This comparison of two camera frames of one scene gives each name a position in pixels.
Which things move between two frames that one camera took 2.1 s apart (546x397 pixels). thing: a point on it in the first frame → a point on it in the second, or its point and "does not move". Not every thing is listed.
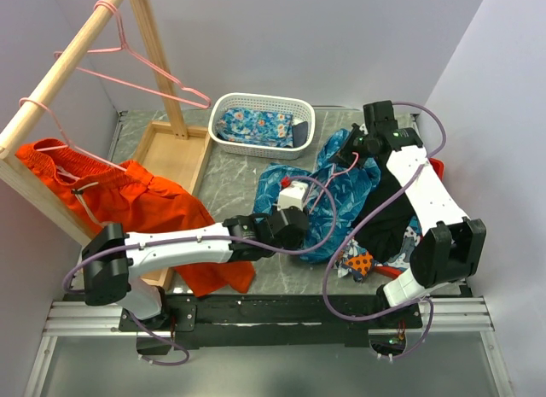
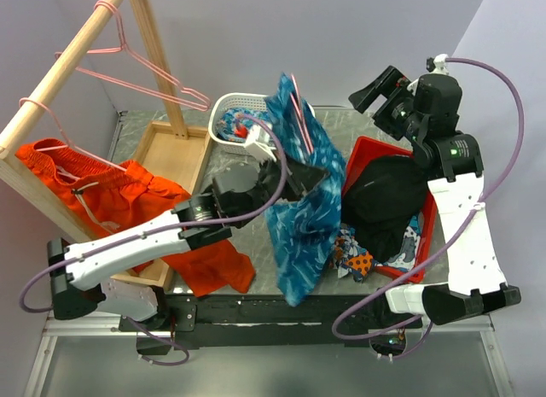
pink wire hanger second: x=124 y=47 does not move
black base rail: x=260 y=322 does not move
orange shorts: x=110 y=191 does not move
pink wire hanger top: x=124 y=48 does not move
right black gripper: x=344 y=152 → x=390 y=83
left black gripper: x=298 y=242 → x=301 y=178
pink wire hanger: x=332 y=176 → x=296 y=98
